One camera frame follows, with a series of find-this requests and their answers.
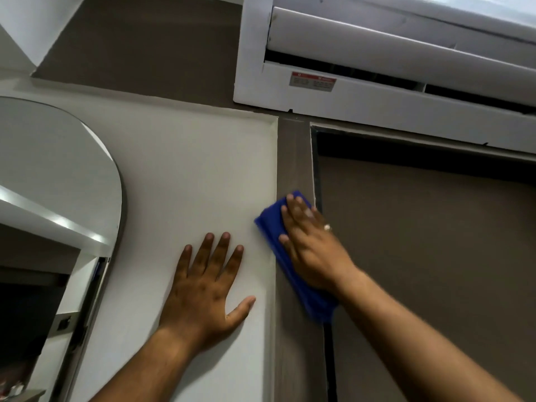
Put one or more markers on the white air conditioner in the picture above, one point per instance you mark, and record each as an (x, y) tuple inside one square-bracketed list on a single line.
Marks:
[(377, 50)]

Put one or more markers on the person's left thumb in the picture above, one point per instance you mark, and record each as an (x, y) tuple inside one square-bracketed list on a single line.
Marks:
[(243, 307)]

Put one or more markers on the red and white label sticker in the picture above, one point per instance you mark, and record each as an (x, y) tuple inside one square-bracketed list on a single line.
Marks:
[(313, 81)]

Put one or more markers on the person's left hand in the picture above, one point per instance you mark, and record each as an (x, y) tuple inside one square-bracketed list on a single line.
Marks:
[(201, 297)]

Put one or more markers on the person's left middle finger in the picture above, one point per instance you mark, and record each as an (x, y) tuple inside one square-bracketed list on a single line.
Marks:
[(222, 253)]

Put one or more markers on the person's left forearm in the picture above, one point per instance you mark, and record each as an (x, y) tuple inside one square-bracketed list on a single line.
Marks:
[(146, 368)]

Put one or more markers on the person's left little finger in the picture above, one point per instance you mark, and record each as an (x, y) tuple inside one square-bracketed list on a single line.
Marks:
[(184, 261)]

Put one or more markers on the person's right middle finger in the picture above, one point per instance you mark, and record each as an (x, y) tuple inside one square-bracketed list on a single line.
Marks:
[(302, 211)]

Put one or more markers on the blue cleaning cloth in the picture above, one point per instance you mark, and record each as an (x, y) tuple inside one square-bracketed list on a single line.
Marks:
[(289, 280)]

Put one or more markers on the brown wooden door frame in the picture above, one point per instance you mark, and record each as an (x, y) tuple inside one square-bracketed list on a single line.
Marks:
[(295, 163)]

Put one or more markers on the dark brown door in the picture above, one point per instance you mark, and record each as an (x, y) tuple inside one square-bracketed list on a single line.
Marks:
[(431, 246)]

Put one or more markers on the person's right thumb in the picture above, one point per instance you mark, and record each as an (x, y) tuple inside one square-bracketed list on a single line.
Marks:
[(284, 242)]

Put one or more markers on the arched wall mirror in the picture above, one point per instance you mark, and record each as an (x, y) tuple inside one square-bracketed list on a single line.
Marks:
[(54, 230)]

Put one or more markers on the person's right hand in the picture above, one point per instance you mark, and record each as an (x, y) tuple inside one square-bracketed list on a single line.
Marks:
[(312, 246)]

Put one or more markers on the person's right forearm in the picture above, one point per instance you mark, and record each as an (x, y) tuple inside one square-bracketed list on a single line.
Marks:
[(410, 343)]

